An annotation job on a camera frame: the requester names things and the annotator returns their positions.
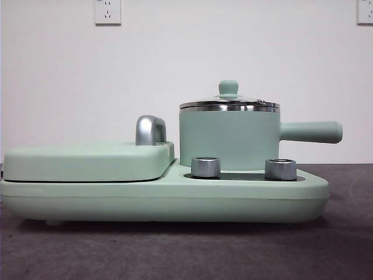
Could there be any green pot with straight handle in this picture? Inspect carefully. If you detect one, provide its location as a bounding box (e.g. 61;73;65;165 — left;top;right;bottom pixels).
178;104;343;172

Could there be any green hinged griddle cover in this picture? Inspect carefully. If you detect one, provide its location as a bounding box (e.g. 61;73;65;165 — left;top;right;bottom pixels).
2;139;177;183

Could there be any silver griddle cover handle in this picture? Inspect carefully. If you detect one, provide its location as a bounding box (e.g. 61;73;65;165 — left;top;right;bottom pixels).
135;115;168;146

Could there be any white wall socket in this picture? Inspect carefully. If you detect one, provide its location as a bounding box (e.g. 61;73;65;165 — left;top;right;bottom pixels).
94;0;122;26
357;0;373;26

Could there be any glass lid with green knob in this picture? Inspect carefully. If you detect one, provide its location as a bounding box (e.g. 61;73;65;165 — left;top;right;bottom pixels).
179;80;280;109

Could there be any green breakfast machine base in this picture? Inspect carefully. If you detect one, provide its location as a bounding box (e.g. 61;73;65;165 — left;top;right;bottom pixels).
0;167;330;227

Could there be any silver control knob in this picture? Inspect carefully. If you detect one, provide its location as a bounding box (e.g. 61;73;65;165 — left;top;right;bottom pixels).
264;158;298;180
191;156;221;179

